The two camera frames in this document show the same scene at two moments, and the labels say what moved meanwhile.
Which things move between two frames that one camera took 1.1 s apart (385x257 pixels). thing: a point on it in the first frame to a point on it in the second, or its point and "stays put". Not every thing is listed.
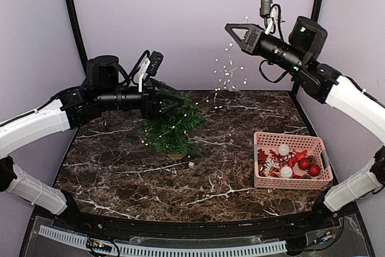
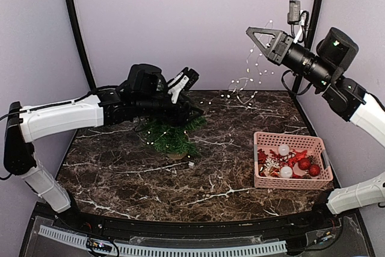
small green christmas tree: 174,132 stays put
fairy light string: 230,75 to 246,88
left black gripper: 151,102 to 180,117
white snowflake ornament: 271,164 stays put
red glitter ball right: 314,170 stays put
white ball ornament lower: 286,171 stays put
